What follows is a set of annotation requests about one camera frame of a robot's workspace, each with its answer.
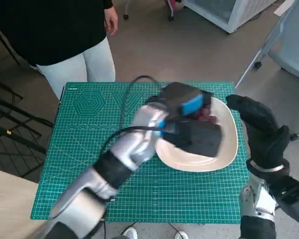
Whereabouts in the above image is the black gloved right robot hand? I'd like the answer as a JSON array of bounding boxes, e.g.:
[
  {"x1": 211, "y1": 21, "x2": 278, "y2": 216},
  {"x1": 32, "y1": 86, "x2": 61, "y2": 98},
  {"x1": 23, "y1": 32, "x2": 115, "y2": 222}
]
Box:
[{"x1": 225, "y1": 94, "x2": 290, "y2": 168}]

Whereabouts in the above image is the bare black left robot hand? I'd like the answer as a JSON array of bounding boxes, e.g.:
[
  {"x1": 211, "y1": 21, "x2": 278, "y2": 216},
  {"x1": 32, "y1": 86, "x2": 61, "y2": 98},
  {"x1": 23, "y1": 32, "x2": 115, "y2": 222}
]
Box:
[{"x1": 146, "y1": 81, "x2": 215, "y2": 120}]

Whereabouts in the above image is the red toy grape bunch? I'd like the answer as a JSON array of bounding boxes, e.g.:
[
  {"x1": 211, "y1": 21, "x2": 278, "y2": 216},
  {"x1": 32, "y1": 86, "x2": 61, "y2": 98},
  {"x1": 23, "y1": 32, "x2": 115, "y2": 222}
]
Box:
[{"x1": 194, "y1": 104, "x2": 219, "y2": 124}]

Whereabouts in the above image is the grey mesh office chair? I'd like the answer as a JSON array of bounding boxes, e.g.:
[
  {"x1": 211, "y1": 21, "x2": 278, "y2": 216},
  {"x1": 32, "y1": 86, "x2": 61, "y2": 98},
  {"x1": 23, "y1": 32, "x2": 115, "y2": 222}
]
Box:
[{"x1": 235, "y1": 0, "x2": 299, "y2": 141}]

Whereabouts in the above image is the chair base with casters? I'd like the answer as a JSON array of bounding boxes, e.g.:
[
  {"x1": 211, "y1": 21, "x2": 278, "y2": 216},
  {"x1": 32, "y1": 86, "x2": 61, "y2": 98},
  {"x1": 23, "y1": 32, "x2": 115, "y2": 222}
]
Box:
[{"x1": 123, "y1": 0, "x2": 184, "y2": 21}]

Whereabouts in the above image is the green cutting mat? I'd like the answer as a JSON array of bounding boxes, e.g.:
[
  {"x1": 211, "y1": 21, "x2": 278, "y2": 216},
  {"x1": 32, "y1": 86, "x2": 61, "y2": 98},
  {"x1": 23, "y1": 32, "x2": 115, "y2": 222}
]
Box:
[{"x1": 30, "y1": 81, "x2": 248, "y2": 223}]

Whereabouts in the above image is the white mesh cabinet on wheels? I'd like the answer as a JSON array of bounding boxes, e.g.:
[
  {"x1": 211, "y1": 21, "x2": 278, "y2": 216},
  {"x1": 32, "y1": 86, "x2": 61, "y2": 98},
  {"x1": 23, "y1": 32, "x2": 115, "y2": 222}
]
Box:
[{"x1": 183, "y1": 0, "x2": 280, "y2": 34}]

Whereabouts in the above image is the person's hand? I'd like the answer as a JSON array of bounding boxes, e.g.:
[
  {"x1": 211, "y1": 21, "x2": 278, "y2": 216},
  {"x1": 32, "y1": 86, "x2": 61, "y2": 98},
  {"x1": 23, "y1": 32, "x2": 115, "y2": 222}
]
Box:
[{"x1": 103, "y1": 5, "x2": 119, "y2": 36}]

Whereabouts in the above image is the person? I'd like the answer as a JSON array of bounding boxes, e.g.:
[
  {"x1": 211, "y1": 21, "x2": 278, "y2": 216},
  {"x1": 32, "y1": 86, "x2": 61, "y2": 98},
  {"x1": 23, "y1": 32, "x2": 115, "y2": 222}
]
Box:
[{"x1": 0, "y1": 0, "x2": 119, "y2": 101}]

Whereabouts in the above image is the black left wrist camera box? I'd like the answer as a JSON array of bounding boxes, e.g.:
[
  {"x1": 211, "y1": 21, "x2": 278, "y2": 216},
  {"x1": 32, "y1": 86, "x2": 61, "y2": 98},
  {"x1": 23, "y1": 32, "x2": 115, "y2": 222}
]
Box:
[{"x1": 161, "y1": 119, "x2": 223, "y2": 159}]

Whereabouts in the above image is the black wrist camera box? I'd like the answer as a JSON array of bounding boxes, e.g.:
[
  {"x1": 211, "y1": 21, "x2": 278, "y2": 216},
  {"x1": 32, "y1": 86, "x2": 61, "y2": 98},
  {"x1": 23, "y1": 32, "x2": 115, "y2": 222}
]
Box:
[
  {"x1": 161, "y1": 119, "x2": 223, "y2": 159},
  {"x1": 269, "y1": 175, "x2": 299, "y2": 225}
]

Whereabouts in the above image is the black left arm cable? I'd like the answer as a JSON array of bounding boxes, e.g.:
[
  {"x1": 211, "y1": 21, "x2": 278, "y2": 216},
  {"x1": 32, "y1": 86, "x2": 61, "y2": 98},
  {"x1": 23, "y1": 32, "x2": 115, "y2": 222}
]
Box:
[{"x1": 100, "y1": 75, "x2": 176, "y2": 156}]

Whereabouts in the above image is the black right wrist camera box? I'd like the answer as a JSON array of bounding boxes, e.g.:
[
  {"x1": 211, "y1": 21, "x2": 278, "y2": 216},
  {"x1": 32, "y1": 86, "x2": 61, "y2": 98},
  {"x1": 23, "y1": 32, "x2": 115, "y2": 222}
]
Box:
[{"x1": 269, "y1": 175, "x2": 299, "y2": 225}]

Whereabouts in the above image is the black wire rack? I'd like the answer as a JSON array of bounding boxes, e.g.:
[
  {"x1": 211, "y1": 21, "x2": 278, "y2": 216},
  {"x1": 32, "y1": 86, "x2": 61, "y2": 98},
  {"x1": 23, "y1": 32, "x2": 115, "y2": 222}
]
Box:
[{"x1": 0, "y1": 77, "x2": 54, "y2": 178}]

